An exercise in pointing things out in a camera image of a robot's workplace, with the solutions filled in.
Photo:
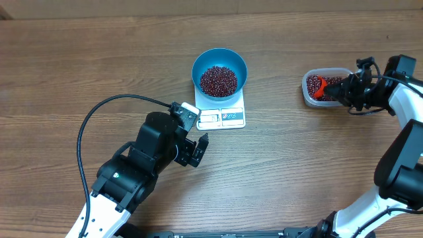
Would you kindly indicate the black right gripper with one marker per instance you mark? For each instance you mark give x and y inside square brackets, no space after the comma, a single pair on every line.
[346,97]

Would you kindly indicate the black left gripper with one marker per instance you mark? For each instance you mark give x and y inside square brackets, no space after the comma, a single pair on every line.
[188,147]

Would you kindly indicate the red scoop with blue handle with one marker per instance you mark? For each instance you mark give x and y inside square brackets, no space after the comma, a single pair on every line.
[320,92]

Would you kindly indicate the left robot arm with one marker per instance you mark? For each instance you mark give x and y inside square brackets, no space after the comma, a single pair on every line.
[129,177]

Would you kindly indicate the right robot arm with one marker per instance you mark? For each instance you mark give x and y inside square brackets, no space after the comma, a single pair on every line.
[397,179]

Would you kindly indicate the white digital kitchen scale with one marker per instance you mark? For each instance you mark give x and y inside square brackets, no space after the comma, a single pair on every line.
[220,114]

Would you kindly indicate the red beans in bowl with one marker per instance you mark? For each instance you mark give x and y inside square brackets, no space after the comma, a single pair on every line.
[218,82]

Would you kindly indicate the blue plastic bowl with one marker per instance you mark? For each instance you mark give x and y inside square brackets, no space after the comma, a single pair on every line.
[222,57]

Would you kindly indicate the red adzuki beans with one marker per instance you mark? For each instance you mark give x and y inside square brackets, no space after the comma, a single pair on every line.
[313,85]

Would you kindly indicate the clear plastic container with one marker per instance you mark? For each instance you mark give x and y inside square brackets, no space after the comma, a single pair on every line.
[326,72]

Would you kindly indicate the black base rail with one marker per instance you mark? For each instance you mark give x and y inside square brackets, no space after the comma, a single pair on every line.
[131,231]

